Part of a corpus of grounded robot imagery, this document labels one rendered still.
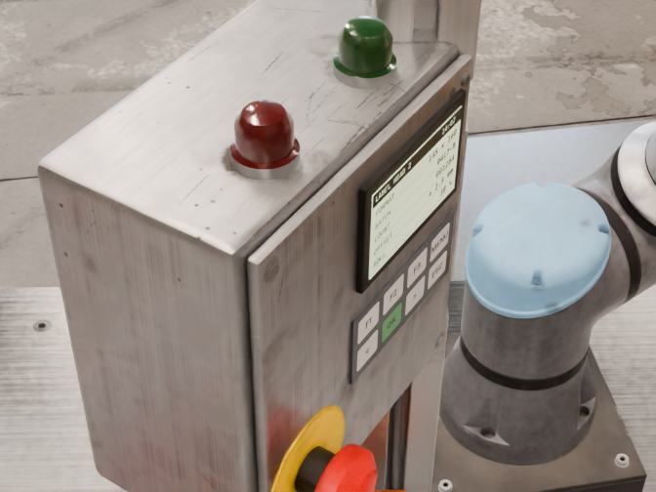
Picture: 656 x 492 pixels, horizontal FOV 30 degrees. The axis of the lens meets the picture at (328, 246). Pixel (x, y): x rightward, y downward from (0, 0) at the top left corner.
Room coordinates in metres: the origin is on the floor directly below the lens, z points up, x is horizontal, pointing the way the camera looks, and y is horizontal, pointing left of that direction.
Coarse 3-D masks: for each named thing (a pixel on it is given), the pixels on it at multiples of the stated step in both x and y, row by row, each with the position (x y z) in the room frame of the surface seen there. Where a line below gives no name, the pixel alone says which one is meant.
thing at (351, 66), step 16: (368, 16) 0.43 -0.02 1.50; (352, 32) 0.42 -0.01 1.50; (368, 32) 0.41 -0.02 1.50; (384, 32) 0.42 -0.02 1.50; (352, 48) 0.41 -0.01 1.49; (368, 48) 0.41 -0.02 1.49; (384, 48) 0.41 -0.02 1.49; (336, 64) 0.42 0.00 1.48; (352, 64) 0.41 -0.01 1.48; (368, 64) 0.41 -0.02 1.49; (384, 64) 0.41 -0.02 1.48; (352, 80) 0.41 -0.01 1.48; (368, 80) 0.41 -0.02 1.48; (384, 80) 0.41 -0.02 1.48
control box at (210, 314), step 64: (320, 0) 0.48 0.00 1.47; (192, 64) 0.42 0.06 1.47; (256, 64) 0.42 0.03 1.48; (320, 64) 0.42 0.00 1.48; (448, 64) 0.44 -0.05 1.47; (128, 128) 0.38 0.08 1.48; (192, 128) 0.38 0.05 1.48; (320, 128) 0.38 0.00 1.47; (384, 128) 0.39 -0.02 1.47; (64, 192) 0.35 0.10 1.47; (128, 192) 0.34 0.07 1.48; (192, 192) 0.34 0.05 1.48; (256, 192) 0.34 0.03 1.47; (320, 192) 0.35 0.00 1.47; (64, 256) 0.35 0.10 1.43; (128, 256) 0.33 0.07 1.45; (192, 256) 0.32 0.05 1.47; (256, 256) 0.31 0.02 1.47; (320, 256) 0.34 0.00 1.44; (128, 320) 0.34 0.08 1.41; (192, 320) 0.32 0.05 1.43; (256, 320) 0.31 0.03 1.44; (320, 320) 0.34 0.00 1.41; (128, 384) 0.34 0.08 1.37; (192, 384) 0.32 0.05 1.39; (256, 384) 0.31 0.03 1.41; (320, 384) 0.34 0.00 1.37; (384, 384) 0.39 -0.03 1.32; (128, 448) 0.34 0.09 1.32; (192, 448) 0.32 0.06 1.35; (256, 448) 0.31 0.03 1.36
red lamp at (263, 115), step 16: (240, 112) 0.36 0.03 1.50; (256, 112) 0.36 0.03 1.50; (272, 112) 0.36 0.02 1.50; (288, 112) 0.37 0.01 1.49; (240, 128) 0.36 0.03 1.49; (256, 128) 0.35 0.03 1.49; (272, 128) 0.35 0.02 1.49; (288, 128) 0.36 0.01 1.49; (240, 144) 0.35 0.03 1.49; (256, 144) 0.35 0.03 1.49; (272, 144) 0.35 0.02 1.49; (288, 144) 0.36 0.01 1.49; (240, 160) 0.35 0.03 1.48; (256, 160) 0.35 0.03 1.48; (272, 160) 0.35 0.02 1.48; (288, 160) 0.35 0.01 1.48; (256, 176) 0.35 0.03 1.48; (272, 176) 0.35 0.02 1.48
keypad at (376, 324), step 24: (432, 240) 0.42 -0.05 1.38; (408, 264) 0.40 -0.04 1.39; (432, 264) 0.42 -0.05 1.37; (384, 288) 0.38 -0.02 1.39; (408, 288) 0.40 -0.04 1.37; (432, 288) 0.42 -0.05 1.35; (360, 312) 0.37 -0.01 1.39; (384, 312) 0.38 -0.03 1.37; (408, 312) 0.40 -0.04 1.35; (360, 336) 0.37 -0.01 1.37; (384, 336) 0.38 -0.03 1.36; (360, 360) 0.37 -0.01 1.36
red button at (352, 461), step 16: (320, 448) 0.34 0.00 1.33; (352, 448) 0.33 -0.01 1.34; (304, 464) 0.33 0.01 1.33; (320, 464) 0.33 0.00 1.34; (336, 464) 0.32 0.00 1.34; (352, 464) 0.32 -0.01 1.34; (368, 464) 0.33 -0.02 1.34; (304, 480) 0.32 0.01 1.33; (320, 480) 0.32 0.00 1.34; (336, 480) 0.31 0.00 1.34; (352, 480) 0.32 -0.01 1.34; (368, 480) 0.32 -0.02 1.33
